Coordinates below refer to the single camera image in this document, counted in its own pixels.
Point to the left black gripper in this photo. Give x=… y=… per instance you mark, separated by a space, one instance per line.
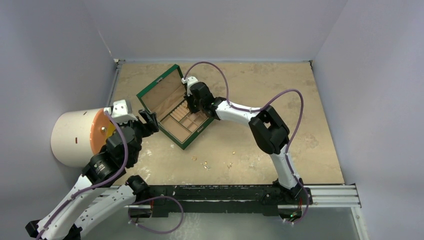
x=150 y=119

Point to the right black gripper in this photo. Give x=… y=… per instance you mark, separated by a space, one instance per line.
x=194 y=100

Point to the green jewelry box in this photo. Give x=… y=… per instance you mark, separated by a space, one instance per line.
x=164 y=93

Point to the green jewelry tray insert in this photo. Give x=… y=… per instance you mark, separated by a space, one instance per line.
x=181 y=124

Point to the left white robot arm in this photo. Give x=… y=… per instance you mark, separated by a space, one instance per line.
x=76 y=215

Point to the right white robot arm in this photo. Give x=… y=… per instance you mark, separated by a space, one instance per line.
x=269 y=131

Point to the gold earring cluster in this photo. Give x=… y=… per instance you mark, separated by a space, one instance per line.
x=205 y=165

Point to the white cylinder orange face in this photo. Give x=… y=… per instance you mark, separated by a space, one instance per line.
x=79 y=135

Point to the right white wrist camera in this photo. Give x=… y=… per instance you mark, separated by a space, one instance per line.
x=188 y=82

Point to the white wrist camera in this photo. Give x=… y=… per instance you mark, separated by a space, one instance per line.
x=188 y=82
x=120 y=111

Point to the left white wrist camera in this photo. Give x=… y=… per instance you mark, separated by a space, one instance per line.
x=120 y=111

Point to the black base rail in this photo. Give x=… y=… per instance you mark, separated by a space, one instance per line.
x=143 y=194

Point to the aluminium frame rail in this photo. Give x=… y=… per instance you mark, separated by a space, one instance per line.
x=334 y=195

